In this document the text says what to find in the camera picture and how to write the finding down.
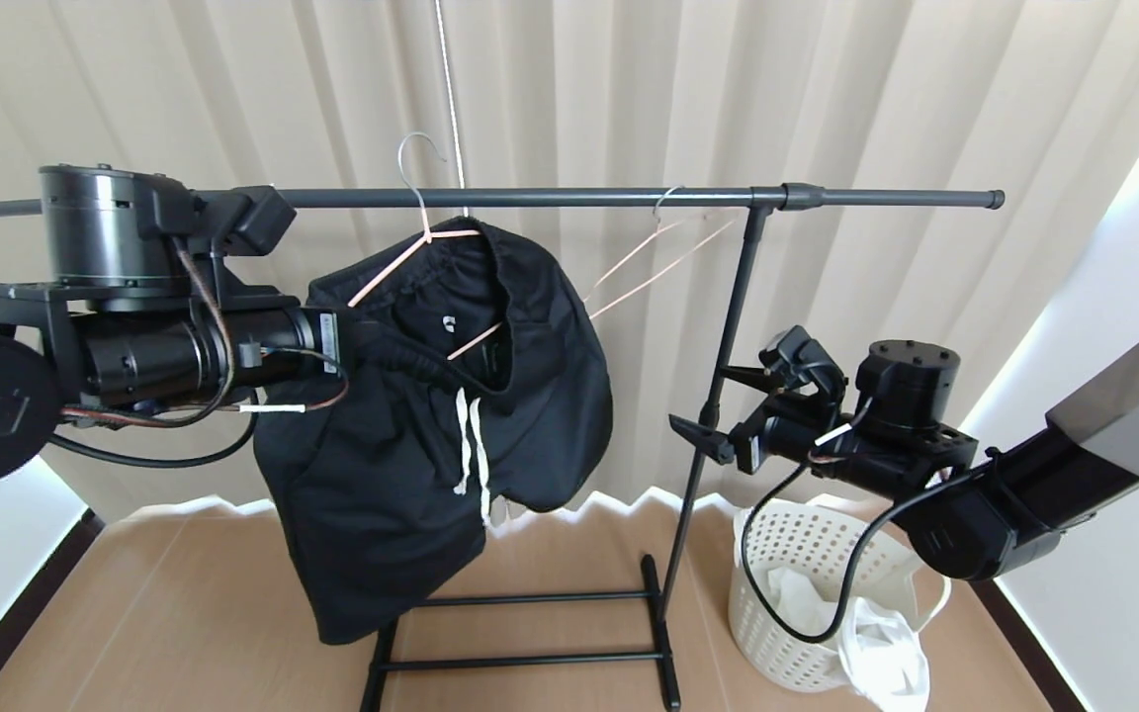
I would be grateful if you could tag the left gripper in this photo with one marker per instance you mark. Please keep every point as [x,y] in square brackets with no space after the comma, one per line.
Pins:
[154,356]

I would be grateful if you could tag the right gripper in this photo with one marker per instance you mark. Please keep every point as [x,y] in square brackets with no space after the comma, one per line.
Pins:
[797,440]

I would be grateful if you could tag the pink clothes hanger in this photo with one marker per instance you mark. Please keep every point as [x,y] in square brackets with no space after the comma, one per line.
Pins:
[629,259]
[387,265]

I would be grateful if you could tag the black garment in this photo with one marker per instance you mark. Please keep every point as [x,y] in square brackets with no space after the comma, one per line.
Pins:
[382,494]

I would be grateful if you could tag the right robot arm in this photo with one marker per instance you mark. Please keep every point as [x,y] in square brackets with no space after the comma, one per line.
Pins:
[1024,475]

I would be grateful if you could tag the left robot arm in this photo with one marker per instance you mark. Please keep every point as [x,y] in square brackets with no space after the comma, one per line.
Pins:
[105,227]

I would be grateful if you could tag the white laundry basket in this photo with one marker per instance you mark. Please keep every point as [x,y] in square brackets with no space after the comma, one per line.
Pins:
[767,633]

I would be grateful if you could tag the black clothes rack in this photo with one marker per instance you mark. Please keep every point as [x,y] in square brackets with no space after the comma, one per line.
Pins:
[579,198]

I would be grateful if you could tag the white garment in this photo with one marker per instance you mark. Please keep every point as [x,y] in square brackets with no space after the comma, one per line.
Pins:
[876,653]

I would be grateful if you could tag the beige curtain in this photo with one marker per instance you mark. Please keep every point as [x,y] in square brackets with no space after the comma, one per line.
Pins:
[876,89]

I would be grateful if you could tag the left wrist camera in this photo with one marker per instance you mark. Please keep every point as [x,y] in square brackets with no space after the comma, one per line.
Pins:
[253,218]

